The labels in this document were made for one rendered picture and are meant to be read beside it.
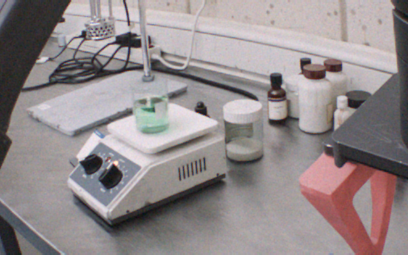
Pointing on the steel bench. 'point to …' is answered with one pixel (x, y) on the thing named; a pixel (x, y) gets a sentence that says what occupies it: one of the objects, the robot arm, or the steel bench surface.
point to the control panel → (130, 169)
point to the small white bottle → (341, 111)
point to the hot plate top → (179, 132)
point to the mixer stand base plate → (93, 104)
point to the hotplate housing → (160, 175)
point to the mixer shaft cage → (96, 27)
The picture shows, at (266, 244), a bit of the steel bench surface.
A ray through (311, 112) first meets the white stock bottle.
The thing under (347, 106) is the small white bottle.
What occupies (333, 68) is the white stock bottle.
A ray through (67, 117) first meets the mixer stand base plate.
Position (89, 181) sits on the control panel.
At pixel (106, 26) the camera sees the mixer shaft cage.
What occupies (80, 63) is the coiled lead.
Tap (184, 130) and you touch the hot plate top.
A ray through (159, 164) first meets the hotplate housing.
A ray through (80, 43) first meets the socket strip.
